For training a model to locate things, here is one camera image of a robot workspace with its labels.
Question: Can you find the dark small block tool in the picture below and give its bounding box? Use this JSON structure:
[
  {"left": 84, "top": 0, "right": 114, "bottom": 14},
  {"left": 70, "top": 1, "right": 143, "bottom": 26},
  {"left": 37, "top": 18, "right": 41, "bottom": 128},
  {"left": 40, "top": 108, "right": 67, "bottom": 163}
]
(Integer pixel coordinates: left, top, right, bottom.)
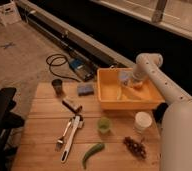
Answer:
[{"left": 62, "top": 98, "right": 82, "bottom": 114}]

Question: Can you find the black cable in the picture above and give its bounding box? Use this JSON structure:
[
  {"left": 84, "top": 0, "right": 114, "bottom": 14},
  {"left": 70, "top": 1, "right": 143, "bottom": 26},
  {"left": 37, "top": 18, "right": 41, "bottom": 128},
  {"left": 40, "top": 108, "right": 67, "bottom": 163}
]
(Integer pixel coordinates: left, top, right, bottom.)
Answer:
[{"left": 45, "top": 53, "right": 81, "bottom": 83}]

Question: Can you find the orange fruit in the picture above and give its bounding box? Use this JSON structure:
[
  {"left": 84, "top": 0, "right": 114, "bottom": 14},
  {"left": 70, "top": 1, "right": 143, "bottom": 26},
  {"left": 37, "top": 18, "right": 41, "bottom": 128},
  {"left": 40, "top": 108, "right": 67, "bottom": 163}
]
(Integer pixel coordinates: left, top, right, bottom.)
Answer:
[{"left": 133, "top": 81, "right": 143, "bottom": 89}]

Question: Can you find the green chili pepper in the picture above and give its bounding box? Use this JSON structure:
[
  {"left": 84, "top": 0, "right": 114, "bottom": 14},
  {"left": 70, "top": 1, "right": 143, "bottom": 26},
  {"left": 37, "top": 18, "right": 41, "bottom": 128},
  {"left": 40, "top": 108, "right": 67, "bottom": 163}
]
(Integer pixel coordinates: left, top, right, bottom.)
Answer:
[{"left": 82, "top": 143, "right": 105, "bottom": 168}]

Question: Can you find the blue sponge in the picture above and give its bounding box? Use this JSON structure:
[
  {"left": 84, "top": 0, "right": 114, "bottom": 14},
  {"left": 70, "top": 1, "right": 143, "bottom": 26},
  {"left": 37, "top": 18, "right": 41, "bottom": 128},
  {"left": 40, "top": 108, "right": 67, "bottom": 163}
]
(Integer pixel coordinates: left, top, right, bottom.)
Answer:
[{"left": 77, "top": 84, "right": 94, "bottom": 96}]

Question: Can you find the white cardboard box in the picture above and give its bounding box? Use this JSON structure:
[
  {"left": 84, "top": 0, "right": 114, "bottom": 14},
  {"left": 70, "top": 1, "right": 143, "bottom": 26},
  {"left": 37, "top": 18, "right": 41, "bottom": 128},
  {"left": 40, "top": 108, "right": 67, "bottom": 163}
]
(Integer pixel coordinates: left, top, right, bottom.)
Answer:
[{"left": 0, "top": 0, "right": 21, "bottom": 26}]

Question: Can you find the blue power device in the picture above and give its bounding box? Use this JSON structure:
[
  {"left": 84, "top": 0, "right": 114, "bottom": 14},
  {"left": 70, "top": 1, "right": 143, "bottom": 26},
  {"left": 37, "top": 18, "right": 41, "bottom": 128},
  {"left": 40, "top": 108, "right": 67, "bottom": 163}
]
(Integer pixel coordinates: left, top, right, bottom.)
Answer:
[{"left": 69, "top": 59, "right": 94, "bottom": 82}]

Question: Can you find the dark metal cup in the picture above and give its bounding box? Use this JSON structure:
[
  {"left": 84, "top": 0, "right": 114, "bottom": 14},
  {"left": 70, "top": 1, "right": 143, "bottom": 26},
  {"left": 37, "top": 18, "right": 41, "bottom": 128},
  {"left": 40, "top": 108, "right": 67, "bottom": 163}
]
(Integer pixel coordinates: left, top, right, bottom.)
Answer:
[{"left": 51, "top": 79, "right": 63, "bottom": 96}]

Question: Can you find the dark grape bunch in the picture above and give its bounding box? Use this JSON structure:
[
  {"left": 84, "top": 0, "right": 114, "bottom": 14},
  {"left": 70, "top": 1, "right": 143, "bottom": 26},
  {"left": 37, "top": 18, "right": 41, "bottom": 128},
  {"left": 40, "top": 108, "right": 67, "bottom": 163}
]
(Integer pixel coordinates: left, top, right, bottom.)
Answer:
[{"left": 123, "top": 137, "right": 147, "bottom": 159}]

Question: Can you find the yellow plastic tray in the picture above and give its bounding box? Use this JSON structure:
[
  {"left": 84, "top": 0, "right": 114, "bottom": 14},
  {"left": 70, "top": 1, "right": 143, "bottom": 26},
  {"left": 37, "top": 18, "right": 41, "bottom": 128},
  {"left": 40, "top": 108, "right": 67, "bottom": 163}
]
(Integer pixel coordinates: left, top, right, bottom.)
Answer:
[{"left": 97, "top": 68, "right": 164, "bottom": 110}]

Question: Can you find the small green cup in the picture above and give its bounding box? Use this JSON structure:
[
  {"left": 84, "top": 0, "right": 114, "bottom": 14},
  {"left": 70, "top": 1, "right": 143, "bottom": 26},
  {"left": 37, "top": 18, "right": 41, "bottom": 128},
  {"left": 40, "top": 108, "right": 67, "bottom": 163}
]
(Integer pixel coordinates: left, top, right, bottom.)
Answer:
[{"left": 97, "top": 117, "right": 111, "bottom": 134}]

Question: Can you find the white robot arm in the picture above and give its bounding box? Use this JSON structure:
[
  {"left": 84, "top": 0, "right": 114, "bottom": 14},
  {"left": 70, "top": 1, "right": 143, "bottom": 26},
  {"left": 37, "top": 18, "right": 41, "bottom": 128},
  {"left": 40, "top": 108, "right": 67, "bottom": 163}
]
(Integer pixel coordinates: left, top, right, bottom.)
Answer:
[{"left": 131, "top": 53, "right": 192, "bottom": 171}]

